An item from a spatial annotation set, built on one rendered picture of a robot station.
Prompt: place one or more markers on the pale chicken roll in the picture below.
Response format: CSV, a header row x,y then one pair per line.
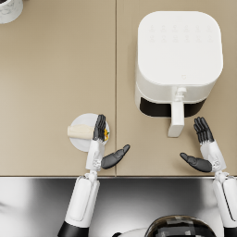
x,y
79,131

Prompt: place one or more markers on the white air fryer drawer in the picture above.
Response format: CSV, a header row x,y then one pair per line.
x,y
177,117

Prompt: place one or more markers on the white air fryer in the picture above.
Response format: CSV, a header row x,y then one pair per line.
x,y
180,49

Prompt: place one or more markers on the white round plate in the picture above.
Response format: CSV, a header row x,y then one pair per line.
x,y
81,143

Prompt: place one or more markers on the dark round robot body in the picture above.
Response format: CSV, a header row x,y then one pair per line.
x,y
172,227

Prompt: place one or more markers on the white marbled pot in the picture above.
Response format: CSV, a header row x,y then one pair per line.
x,y
9,9

